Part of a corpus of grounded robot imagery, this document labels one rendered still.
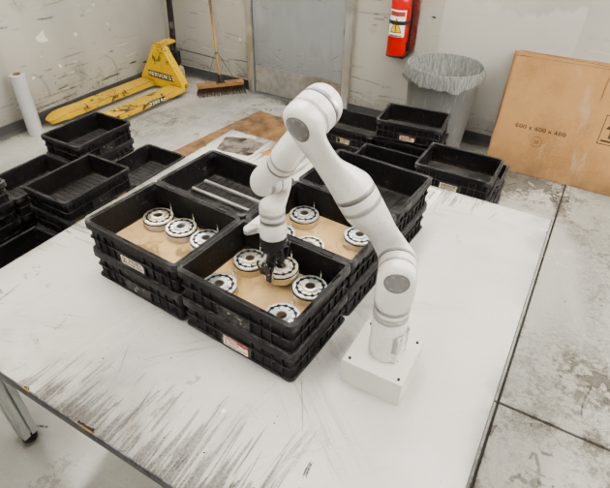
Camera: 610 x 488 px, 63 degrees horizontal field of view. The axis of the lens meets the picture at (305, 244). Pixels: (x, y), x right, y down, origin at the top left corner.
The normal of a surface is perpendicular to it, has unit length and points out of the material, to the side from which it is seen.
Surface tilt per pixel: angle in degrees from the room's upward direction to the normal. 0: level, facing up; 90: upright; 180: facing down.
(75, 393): 0
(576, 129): 77
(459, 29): 90
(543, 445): 0
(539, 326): 0
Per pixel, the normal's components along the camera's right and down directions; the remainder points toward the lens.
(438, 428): 0.02, -0.79
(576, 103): -0.48, 0.37
